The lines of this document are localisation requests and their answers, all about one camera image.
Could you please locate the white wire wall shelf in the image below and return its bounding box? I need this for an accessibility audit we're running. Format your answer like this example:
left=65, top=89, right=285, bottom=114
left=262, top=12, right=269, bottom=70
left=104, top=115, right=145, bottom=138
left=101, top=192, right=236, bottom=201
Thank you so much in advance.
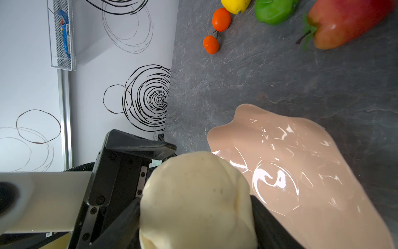
left=47, top=0, right=76, bottom=71

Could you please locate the large yellow lemon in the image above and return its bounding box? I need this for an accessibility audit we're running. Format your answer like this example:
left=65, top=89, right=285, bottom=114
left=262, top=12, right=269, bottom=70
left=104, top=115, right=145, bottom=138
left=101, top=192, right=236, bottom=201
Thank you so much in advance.
left=221, top=0, right=251, bottom=15

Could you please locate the lower orange tangerine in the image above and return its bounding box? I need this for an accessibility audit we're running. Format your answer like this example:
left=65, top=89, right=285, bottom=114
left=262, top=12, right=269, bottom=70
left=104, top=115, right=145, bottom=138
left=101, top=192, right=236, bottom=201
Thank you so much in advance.
left=203, top=35, right=220, bottom=55

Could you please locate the pink wavy fruit bowl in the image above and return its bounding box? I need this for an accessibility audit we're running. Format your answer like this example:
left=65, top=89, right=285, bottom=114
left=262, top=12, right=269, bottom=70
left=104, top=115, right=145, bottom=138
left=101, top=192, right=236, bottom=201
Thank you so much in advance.
left=207, top=104, right=395, bottom=249

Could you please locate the orange tangerine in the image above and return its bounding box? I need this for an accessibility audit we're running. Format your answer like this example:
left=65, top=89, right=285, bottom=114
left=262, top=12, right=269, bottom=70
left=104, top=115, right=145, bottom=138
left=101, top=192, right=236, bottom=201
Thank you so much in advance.
left=212, top=8, right=231, bottom=32
left=203, top=35, right=220, bottom=55

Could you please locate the blue candy packet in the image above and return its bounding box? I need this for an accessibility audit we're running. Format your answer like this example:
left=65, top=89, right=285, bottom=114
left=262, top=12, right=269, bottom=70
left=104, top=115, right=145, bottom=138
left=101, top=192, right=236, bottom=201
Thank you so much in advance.
left=58, top=9, right=70, bottom=59

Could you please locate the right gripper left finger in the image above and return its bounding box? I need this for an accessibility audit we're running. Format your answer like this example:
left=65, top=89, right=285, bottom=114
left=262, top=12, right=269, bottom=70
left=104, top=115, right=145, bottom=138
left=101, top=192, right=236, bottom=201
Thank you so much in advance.
left=90, top=198, right=141, bottom=249

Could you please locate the cream fake pear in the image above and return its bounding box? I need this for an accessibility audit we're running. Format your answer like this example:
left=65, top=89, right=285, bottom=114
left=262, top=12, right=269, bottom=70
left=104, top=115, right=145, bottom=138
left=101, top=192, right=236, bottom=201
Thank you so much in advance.
left=139, top=151, right=258, bottom=249

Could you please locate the green fake lime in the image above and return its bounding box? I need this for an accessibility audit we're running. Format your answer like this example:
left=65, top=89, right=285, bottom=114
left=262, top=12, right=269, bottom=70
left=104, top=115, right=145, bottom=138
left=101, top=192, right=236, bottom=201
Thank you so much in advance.
left=255, top=0, right=300, bottom=25

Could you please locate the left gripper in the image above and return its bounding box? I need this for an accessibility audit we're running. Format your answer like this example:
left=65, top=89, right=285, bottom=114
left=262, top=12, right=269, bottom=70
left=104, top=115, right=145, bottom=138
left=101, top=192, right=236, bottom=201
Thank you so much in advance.
left=68, top=129, right=177, bottom=249

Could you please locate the red green apple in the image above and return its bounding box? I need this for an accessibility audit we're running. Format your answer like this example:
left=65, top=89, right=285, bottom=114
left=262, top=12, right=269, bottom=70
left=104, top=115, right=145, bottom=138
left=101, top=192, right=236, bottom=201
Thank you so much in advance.
left=296, top=0, right=398, bottom=50

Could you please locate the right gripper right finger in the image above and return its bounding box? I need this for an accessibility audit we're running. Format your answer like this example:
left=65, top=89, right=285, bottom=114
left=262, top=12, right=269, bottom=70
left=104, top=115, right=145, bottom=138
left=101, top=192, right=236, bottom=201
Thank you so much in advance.
left=250, top=196, right=304, bottom=249

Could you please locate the upper orange tangerine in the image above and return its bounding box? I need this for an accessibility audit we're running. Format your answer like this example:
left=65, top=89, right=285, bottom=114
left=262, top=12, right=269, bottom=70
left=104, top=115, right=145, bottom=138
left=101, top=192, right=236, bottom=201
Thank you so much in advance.
left=212, top=8, right=231, bottom=32

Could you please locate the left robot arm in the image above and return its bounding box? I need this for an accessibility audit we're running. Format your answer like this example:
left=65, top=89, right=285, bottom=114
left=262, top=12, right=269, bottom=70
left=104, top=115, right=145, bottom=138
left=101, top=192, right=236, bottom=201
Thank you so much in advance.
left=1, top=130, right=177, bottom=249

